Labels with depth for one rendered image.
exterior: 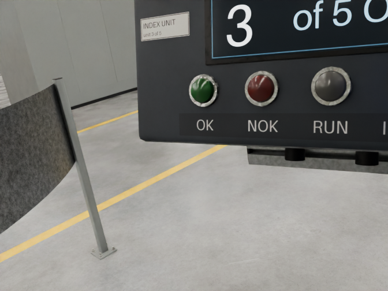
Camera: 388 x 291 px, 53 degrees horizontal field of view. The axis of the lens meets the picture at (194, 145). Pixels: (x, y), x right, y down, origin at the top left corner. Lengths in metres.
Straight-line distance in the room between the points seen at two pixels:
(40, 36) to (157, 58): 5.71
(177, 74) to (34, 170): 1.35
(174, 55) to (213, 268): 1.67
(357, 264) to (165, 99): 1.69
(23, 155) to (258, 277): 1.13
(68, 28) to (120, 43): 0.92
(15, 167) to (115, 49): 5.17
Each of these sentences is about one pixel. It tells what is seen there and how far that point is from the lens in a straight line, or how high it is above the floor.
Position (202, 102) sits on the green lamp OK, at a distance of 0.31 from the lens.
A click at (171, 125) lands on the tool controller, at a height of 1.09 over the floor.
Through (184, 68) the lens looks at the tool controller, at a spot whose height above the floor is 1.13.
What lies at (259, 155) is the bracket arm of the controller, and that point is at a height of 1.04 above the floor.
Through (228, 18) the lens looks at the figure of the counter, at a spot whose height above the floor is 1.17.
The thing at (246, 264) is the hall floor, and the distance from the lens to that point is 1.95.
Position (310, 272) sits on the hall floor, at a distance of 1.89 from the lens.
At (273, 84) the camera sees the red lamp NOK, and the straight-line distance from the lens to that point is 0.29.
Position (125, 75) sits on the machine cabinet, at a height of 0.30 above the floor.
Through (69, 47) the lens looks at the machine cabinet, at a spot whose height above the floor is 0.92.
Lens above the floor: 1.18
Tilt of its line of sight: 19 degrees down
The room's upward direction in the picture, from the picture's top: 9 degrees counter-clockwise
